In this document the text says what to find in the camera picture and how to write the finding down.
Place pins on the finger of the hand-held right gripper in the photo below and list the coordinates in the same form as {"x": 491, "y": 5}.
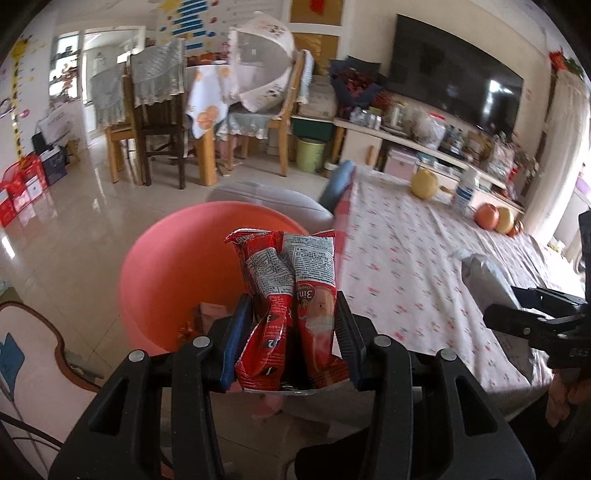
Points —
{"x": 554, "y": 302}
{"x": 512, "y": 321}

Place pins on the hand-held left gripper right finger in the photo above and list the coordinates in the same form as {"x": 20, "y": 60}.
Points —
{"x": 351, "y": 346}

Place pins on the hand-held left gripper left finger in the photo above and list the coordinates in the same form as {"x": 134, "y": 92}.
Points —
{"x": 235, "y": 341}

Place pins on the red coffee sachet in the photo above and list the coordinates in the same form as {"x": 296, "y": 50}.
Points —
{"x": 268, "y": 314}
{"x": 314, "y": 300}

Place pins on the white teal-print plastic pack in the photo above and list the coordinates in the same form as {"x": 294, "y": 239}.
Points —
{"x": 487, "y": 277}

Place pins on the pink plastic bin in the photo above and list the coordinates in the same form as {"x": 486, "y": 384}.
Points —
{"x": 175, "y": 258}

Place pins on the person's right hand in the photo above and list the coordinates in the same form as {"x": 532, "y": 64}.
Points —
{"x": 568, "y": 392}

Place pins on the orange persimmon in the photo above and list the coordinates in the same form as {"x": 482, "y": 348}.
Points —
{"x": 516, "y": 229}

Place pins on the yellow pear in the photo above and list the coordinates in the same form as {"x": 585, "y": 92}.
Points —
{"x": 425, "y": 183}
{"x": 505, "y": 220}

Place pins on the red apple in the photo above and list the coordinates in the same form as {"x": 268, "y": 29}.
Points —
{"x": 488, "y": 216}

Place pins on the white plastic bottle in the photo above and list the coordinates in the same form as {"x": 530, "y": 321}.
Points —
{"x": 465, "y": 191}

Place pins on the pale grey cushion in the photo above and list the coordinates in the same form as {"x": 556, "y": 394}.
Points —
{"x": 272, "y": 198}

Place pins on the white curtain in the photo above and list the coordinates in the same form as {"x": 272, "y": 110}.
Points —
{"x": 563, "y": 147}

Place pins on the pink storage box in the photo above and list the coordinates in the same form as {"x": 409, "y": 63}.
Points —
{"x": 400, "y": 162}

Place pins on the green waste bin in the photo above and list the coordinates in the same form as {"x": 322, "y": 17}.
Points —
{"x": 310, "y": 154}

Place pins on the pink floor mat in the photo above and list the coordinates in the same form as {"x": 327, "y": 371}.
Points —
{"x": 32, "y": 369}

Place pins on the clear plastic bag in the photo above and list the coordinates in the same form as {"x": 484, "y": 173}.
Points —
{"x": 429, "y": 129}

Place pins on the light wooden chair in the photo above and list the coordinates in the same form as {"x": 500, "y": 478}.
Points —
{"x": 288, "y": 129}

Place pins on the dark wooden chair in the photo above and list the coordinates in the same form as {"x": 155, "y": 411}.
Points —
{"x": 157, "y": 129}

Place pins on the white electric kettle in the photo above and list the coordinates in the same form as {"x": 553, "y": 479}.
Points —
{"x": 395, "y": 115}

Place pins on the white orange-print tablecloth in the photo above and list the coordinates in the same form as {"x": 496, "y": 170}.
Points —
{"x": 207, "y": 101}

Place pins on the black television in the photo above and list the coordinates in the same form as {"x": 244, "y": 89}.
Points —
{"x": 452, "y": 78}

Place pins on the beige wrapped package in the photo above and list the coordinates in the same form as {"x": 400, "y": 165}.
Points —
{"x": 318, "y": 99}

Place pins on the stack of red gift boxes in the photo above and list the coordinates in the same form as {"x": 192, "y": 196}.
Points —
{"x": 21, "y": 189}

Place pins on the dark blue flower bouquet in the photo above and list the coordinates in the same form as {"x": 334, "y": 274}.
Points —
{"x": 355, "y": 81}

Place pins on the white mesh food cover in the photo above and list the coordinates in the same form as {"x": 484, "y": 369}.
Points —
{"x": 263, "y": 60}

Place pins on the giraffe height chart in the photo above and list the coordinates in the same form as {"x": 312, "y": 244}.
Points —
{"x": 18, "y": 92}

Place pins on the colourful wall poster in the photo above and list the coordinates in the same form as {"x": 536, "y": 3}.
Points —
{"x": 191, "y": 23}

